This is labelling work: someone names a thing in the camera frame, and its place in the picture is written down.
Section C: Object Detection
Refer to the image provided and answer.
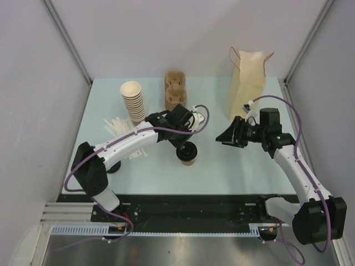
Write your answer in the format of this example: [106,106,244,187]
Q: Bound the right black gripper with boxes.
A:
[216,116,267,149]

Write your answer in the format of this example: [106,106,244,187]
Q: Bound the black cup lid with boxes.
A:
[176,141,198,160]

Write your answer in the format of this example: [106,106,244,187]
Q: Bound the single brown paper cup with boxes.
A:
[181,156,197,166]

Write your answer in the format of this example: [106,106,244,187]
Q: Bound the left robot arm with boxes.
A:
[71,104,205,222]

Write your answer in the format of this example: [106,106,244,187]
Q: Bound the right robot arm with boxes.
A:
[215,108,347,245]

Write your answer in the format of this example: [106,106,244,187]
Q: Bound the cardboard cup carrier stack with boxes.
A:
[164,71,187,111]

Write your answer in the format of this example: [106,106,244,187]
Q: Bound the brown paper bag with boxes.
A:
[229,47,273,121]

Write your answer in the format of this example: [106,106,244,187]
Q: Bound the pile of wrapped straws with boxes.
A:
[103,116,148,160]

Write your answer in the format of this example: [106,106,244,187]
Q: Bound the stack of paper cups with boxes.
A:
[120,81,147,125]

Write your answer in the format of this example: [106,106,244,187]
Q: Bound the stack of black lids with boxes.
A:
[106,161,121,174]

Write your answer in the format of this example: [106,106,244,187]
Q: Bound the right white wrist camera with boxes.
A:
[242,100,257,121]

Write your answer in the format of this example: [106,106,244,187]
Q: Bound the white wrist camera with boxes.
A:
[242,100,257,121]
[188,111,205,132]

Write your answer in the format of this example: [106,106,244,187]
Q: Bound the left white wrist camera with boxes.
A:
[188,111,205,132]

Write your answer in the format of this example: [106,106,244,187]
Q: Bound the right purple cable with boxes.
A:
[253,95,332,264]

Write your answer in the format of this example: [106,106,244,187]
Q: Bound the purple cable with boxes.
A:
[65,104,210,244]
[253,95,332,264]

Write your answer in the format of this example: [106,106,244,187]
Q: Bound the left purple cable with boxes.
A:
[65,104,210,244]

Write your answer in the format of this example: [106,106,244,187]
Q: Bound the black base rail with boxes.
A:
[57,193,302,233]

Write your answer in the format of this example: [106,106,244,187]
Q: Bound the white cable duct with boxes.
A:
[51,224,277,237]

